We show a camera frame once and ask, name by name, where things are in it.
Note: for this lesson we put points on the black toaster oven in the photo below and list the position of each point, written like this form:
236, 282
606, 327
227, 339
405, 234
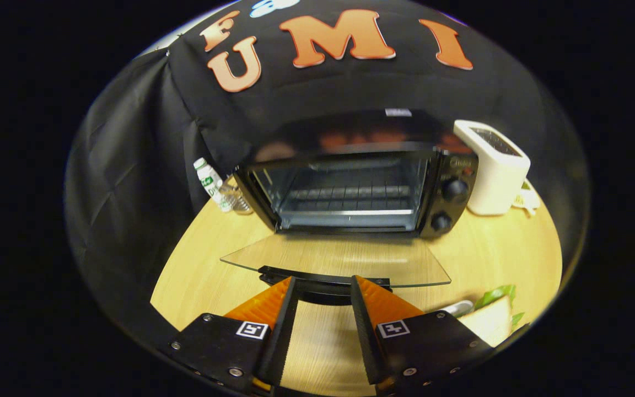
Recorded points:
450, 190

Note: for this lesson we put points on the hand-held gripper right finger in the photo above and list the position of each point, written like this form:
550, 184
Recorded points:
364, 331

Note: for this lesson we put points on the white bottle with green label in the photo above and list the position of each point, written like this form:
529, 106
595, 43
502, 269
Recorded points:
210, 182

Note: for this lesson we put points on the white pop-up toaster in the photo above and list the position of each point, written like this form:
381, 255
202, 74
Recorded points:
494, 176

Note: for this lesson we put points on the clear glass jar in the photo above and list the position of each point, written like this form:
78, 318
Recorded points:
238, 201

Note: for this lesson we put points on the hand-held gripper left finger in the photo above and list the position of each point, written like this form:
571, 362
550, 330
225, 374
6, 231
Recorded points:
284, 331

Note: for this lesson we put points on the sandwich with lettuce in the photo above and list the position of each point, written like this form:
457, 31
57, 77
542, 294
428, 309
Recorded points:
488, 322

